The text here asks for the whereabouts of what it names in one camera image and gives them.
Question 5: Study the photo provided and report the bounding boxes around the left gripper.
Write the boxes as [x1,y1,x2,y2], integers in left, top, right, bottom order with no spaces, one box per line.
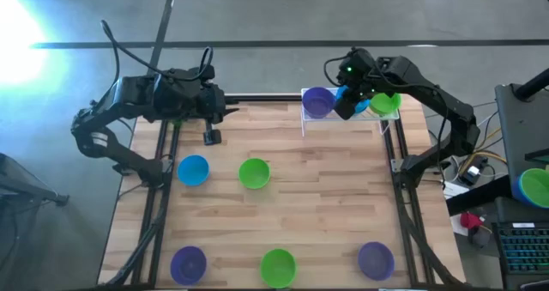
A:
[188,65,240,147]

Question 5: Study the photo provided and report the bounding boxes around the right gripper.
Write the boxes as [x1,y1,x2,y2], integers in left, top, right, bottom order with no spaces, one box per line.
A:
[334,46,381,120]

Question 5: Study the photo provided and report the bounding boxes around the blue mini bowl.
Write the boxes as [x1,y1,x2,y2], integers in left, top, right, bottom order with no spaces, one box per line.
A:
[176,154,211,187]
[511,173,527,206]
[335,84,371,114]

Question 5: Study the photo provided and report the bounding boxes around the purple mini bowl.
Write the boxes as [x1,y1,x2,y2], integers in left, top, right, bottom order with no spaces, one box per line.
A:
[169,245,208,287]
[357,240,395,282]
[301,86,337,120]

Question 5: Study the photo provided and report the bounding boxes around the green mini bowl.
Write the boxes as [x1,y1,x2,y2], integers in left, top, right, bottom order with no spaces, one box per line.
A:
[237,157,272,191]
[368,92,403,117]
[517,167,549,209]
[259,248,298,289]

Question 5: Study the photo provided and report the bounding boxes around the white paper sheet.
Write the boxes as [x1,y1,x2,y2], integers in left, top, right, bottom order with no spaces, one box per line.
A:
[443,181,472,200]

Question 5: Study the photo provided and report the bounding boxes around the black white power adapter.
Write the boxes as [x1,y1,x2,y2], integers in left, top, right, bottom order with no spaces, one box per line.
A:
[458,155,488,187]

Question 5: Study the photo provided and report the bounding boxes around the black desk edge bar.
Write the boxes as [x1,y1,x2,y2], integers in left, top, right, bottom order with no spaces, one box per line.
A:
[445,177,514,215]

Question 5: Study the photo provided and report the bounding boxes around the black floor stand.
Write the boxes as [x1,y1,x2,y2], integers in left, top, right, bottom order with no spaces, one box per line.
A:
[0,153,70,209]

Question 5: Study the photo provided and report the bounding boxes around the small red object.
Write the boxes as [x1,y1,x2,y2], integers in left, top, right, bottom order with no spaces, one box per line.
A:
[460,211,482,230]

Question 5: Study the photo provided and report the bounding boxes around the dark grey case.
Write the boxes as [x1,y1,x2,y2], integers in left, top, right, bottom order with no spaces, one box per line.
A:
[494,82,549,185]

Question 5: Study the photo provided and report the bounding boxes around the small black object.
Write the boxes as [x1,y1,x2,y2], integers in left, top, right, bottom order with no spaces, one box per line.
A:
[467,227,492,248]

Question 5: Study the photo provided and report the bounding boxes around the black pole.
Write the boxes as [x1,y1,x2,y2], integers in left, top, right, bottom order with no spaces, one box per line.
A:
[513,66,549,102]

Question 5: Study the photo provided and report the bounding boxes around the black backlit keyboard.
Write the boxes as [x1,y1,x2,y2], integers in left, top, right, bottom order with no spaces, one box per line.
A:
[492,221,549,290]

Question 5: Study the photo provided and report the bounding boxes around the white wire rack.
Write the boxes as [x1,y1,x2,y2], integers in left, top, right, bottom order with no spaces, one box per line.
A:
[300,87,401,137]

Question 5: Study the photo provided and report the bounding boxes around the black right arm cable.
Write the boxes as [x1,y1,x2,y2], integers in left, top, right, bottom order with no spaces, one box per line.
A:
[323,45,357,88]

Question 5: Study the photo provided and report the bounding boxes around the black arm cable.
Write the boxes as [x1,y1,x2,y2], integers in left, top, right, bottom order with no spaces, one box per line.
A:
[323,45,357,88]
[100,19,214,82]

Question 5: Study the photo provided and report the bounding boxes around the black aluminium frame rail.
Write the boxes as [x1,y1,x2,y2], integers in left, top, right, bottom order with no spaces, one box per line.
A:
[395,118,434,286]
[149,121,181,288]
[130,121,169,288]
[225,93,304,103]
[380,118,419,287]

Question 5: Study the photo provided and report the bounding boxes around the black diagonal frame brace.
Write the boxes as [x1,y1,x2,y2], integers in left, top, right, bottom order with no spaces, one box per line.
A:
[405,218,460,289]
[105,221,160,288]

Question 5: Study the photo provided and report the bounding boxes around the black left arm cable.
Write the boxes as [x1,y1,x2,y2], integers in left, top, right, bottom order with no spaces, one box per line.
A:
[100,19,214,82]

